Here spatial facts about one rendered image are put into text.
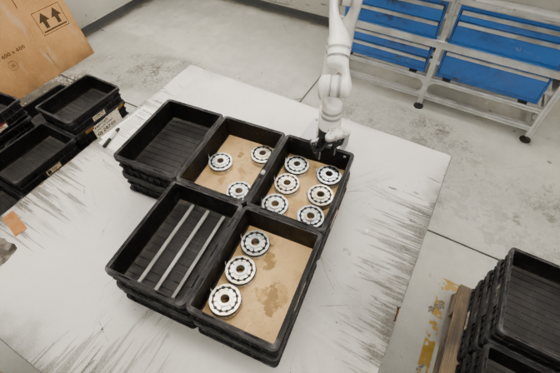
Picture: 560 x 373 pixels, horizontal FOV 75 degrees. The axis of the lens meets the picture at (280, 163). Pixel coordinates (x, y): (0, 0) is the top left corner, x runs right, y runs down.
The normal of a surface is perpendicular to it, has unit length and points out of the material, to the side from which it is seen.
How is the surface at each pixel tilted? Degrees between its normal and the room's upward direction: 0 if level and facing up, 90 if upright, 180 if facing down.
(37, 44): 76
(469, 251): 0
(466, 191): 0
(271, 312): 0
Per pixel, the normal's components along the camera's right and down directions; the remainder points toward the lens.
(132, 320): 0.00, -0.66
